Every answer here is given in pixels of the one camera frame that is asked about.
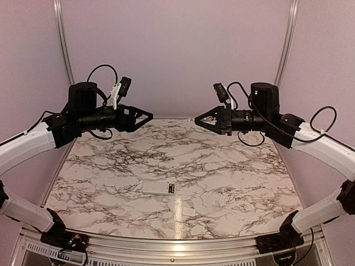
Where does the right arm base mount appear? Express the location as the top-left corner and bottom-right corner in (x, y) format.
(256, 232), (305, 254)

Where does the right aluminium frame post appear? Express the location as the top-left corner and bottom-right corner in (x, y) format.
(275, 0), (300, 88)

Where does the front aluminium rail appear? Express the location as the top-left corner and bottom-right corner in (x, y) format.
(11, 227), (333, 265)

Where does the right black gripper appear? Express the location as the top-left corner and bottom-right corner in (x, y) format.
(195, 103), (270, 135)

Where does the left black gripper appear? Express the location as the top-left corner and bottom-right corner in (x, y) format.
(78, 103), (154, 131)

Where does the white remote control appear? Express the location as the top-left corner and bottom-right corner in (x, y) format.
(142, 182), (174, 196)

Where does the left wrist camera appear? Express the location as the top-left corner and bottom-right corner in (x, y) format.
(109, 76), (132, 110)

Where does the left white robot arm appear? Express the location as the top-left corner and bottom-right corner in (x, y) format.
(1, 76), (153, 247)

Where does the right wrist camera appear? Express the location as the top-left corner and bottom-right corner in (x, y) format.
(213, 83), (231, 110)

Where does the white battery cover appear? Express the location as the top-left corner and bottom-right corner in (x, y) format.
(182, 208), (196, 216)

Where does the aluminium frame post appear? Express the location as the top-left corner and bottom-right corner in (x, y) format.
(53, 0), (75, 85)
(275, 0), (300, 88)

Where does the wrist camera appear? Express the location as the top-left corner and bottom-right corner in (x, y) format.
(213, 83), (231, 110)
(109, 76), (132, 110)

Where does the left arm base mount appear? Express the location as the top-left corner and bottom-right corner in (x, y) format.
(40, 231), (89, 253)

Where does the left aluminium frame post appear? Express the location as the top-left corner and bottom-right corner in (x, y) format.
(53, 0), (75, 85)

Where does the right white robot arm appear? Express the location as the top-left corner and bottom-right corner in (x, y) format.
(195, 82), (354, 248)

